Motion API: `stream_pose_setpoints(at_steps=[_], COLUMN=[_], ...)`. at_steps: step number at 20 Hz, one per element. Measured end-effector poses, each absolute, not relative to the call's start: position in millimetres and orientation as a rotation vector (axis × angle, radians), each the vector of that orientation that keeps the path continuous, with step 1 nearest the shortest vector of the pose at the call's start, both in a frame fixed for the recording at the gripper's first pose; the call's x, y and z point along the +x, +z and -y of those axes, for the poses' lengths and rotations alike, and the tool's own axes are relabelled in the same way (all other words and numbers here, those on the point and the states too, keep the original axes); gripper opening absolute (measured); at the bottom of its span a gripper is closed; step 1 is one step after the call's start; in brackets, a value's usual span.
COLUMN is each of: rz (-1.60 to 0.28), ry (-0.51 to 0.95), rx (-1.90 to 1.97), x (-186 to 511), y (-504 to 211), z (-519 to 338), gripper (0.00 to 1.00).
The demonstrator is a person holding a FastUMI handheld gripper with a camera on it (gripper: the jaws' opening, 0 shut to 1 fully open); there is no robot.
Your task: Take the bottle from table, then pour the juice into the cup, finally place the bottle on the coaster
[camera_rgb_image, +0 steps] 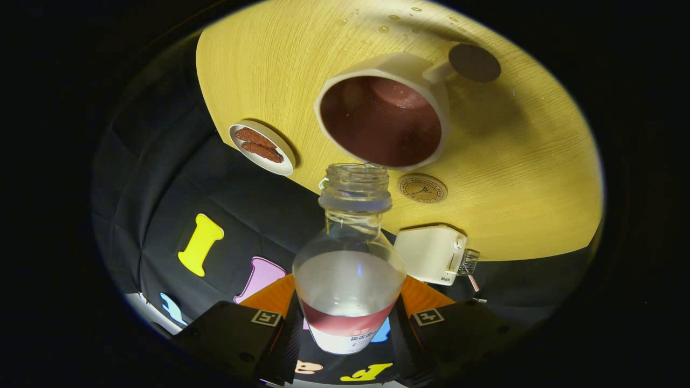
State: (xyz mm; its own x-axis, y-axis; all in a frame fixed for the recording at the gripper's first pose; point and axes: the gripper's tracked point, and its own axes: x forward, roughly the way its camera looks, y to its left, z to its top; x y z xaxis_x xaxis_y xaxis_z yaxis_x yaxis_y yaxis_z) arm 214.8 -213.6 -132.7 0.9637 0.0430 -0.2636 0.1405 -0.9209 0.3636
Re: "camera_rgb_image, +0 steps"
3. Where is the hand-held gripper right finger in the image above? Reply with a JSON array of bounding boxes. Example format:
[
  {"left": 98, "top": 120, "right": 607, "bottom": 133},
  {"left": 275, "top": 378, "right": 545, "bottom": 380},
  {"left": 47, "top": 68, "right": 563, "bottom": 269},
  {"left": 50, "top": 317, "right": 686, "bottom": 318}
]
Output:
[{"left": 389, "top": 275, "right": 521, "bottom": 384}]

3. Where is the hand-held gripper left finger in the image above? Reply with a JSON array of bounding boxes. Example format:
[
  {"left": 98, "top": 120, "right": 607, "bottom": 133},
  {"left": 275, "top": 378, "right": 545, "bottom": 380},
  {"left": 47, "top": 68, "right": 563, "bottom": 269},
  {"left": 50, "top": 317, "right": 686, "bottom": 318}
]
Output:
[{"left": 172, "top": 274, "right": 306, "bottom": 386}]

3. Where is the clear juice bottle red label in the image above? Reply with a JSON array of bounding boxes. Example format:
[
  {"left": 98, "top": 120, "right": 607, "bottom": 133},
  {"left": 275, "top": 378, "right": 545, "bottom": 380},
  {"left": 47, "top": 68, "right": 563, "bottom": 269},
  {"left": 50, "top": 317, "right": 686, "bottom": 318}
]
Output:
[{"left": 292, "top": 163, "right": 407, "bottom": 355}]

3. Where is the round cork coaster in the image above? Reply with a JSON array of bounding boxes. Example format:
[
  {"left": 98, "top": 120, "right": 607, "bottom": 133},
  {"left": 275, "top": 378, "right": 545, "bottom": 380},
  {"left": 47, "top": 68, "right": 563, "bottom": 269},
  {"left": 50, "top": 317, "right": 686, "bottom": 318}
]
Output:
[{"left": 397, "top": 173, "right": 449, "bottom": 204}]

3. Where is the cream cup wooden handle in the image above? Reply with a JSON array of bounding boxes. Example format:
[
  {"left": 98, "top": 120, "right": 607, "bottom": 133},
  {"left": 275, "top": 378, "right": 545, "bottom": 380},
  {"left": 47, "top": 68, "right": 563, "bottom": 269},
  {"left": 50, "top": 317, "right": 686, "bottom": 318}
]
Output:
[{"left": 314, "top": 43, "right": 502, "bottom": 172}]

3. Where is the white toaster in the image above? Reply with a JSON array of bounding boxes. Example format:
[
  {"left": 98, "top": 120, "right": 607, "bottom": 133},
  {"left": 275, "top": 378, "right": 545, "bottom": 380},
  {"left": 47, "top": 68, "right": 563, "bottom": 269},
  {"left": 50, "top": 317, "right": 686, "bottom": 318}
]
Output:
[{"left": 394, "top": 225, "right": 468, "bottom": 286}]

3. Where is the wooden table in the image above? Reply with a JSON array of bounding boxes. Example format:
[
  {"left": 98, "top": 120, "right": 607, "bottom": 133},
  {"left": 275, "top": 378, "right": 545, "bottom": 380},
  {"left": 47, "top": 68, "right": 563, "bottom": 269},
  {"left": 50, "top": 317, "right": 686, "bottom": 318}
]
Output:
[{"left": 195, "top": 0, "right": 604, "bottom": 262}]

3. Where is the red meat piece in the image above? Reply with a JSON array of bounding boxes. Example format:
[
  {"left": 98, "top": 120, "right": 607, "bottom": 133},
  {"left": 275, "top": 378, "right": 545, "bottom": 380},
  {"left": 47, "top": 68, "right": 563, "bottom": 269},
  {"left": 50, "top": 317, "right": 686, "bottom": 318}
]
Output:
[
  {"left": 234, "top": 127, "right": 277, "bottom": 150},
  {"left": 241, "top": 141, "right": 284, "bottom": 164}
]

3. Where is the round white plate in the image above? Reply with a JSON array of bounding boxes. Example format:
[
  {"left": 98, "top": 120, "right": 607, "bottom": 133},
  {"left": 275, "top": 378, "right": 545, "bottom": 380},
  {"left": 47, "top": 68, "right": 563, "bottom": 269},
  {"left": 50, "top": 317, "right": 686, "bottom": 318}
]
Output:
[{"left": 229, "top": 120, "right": 296, "bottom": 177}]

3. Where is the wire mesh holder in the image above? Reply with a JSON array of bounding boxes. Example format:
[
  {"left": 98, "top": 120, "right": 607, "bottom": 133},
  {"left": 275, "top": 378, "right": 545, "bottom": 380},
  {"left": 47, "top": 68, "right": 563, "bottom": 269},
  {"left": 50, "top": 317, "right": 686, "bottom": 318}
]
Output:
[{"left": 458, "top": 248, "right": 480, "bottom": 276}]

